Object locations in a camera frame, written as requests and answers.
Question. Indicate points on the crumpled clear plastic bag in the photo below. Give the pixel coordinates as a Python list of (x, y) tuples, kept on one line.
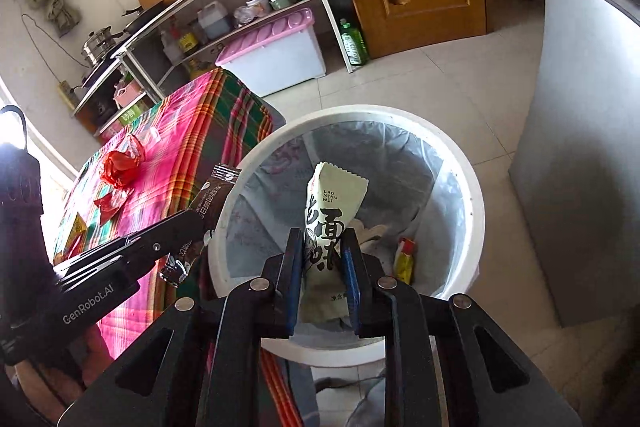
[(244, 16)]

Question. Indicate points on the red green plaid tablecloth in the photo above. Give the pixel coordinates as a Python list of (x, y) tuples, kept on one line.
[(200, 127)]

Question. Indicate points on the wall power strip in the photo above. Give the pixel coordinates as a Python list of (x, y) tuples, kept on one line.
[(66, 93)]

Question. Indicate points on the dark liquid plastic jug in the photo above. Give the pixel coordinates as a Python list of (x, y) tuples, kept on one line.
[(215, 22)]

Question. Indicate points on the white storage box pink lid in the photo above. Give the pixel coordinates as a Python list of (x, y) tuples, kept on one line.
[(280, 62)]

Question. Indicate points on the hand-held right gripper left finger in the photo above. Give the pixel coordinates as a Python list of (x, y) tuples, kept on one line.
[(296, 287)]

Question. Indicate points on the steel steamer pot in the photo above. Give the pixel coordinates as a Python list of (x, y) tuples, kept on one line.
[(100, 47)]

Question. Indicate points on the green plastic bottle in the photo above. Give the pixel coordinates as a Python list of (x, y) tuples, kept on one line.
[(355, 44)]

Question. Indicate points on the white plastic bottle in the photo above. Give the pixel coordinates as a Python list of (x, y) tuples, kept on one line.
[(171, 49)]

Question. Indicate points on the black induction cooker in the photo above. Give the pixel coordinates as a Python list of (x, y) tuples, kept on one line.
[(102, 72)]

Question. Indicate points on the grey refrigerator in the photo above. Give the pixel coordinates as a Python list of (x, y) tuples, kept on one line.
[(590, 132)]

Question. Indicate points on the clear plastic wrapper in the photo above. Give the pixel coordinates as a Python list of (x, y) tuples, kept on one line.
[(142, 146)]

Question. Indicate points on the yellow label oil bottle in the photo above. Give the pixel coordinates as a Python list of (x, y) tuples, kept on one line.
[(187, 41)]

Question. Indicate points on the low white shelf rack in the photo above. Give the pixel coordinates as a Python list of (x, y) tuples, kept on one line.
[(100, 79)]

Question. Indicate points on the clear plastic bin liner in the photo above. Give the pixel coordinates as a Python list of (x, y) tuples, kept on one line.
[(410, 167)]

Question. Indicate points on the yellow snack wrapper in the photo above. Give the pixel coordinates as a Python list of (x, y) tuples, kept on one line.
[(404, 262), (76, 227)]

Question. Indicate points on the pink plastic basket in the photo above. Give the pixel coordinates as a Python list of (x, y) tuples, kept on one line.
[(127, 94)]

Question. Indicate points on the person's left hand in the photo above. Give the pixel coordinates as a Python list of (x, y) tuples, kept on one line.
[(47, 382)]

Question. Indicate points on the tall white shelf rack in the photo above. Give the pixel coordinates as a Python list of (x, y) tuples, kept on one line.
[(325, 2)]

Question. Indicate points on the red plastic scrap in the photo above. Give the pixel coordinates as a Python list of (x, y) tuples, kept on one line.
[(112, 204)]

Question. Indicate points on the green cardboard box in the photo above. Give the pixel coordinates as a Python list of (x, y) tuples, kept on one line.
[(134, 112)]

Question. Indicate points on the white plastic tub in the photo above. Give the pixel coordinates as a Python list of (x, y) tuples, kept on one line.
[(259, 3)]

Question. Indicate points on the black rice cooker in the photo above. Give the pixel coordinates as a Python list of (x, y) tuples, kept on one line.
[(101, 109)]

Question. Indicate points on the pink cardboard box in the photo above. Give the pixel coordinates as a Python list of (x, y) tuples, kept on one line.
[(110, 131)]

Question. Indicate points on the green bowl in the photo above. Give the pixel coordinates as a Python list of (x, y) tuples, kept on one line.
[(282, 3)]

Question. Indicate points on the white round trash bin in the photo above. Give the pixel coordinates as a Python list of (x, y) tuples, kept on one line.
[(465, 217)]

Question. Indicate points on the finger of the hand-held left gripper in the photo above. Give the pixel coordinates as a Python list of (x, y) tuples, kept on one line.
[(170, 232), (95, 253)]

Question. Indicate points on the cream snack wrapper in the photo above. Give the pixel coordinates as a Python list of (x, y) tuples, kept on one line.
[(330, 207)]

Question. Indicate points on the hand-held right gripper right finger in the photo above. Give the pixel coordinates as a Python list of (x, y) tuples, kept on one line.
[(350, 287)]

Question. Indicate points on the yellow cooking oil bottle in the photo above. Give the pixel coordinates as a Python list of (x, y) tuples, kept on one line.
[(198, 69)]

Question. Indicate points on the black frying pan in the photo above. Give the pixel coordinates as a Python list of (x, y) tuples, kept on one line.
[(147, 14)]

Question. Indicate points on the red plastic bag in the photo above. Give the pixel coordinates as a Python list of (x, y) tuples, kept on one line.
[(117, 167)]

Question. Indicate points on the brown snack wrapper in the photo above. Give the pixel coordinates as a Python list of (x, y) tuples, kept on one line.
[(215, 197)]

